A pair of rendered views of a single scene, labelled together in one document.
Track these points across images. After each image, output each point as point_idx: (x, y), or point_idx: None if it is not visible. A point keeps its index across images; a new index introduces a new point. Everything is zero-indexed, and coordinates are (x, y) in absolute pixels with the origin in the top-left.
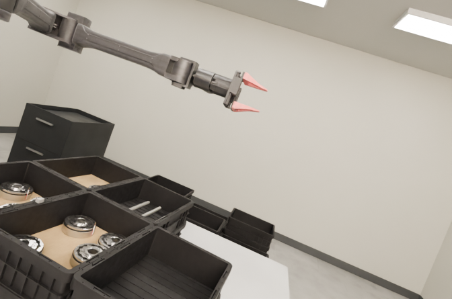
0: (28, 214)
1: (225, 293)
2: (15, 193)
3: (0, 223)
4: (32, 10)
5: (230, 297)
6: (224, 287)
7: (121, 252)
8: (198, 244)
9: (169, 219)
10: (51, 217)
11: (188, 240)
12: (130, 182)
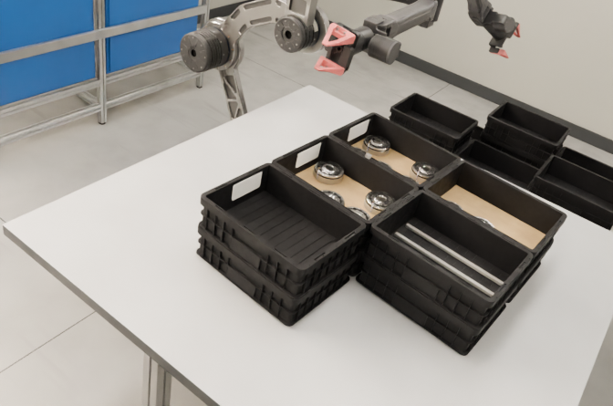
0: (354, 159)
1: (350, 382)
2: (412, 169)
3: (336, 149)
4: None
5: (341, 384)
6: (365, 389)
7: (306, 192)
8: (481, 396)
9: (402, 251)
10: (374, 180)
11: (486, 383)
12: (489, 230)
